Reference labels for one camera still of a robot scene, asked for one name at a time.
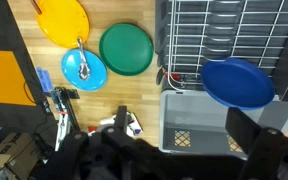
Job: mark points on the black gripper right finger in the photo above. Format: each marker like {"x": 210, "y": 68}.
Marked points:
{"x": 261, "y": 145}

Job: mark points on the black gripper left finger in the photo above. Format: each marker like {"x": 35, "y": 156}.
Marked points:
{"x": 63, "y": 164}

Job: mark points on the dark blue plate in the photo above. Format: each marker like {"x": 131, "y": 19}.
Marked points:
{"x": 237, "y": 83}

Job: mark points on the light blue plate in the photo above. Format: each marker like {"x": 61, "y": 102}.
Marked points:
{"x": 70, "y": 66}

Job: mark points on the green plate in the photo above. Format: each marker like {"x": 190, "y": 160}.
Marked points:
{"x": 126, "y": 49}

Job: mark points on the metal dish rack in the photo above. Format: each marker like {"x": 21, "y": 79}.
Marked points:
{"x": 190, "y": 33}

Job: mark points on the yellow plate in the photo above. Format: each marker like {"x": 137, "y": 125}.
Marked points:
{"x": 63, "y": 22}

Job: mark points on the cardboard box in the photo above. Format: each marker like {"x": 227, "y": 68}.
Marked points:
{"x": 19, "y": 153}

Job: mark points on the grey plastic bin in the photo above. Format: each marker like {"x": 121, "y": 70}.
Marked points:
{"x": 193, "y": 122}

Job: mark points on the blue plastic clamp part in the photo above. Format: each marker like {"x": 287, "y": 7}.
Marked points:
{"x": 44, "y": 79}

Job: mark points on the metal spoon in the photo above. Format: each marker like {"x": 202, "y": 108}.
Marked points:
{"x": 84, "y": 71}

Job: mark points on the wooden spoon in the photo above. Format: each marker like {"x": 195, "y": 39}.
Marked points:
{"x": 36, "y": 7}

